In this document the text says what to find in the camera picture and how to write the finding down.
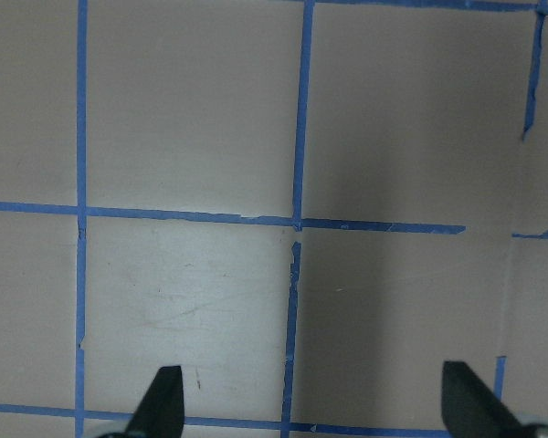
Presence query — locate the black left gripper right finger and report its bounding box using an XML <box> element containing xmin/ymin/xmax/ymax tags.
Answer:
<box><xmin>440</xmin><ymin>361</ymin><xmax>530</xmax><ymax>438</ymax></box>

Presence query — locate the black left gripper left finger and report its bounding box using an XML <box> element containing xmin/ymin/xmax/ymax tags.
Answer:
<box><xmin>123</xmin><ymin>366</ymin><xmax>184</xmax><ymax>438</ymax></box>

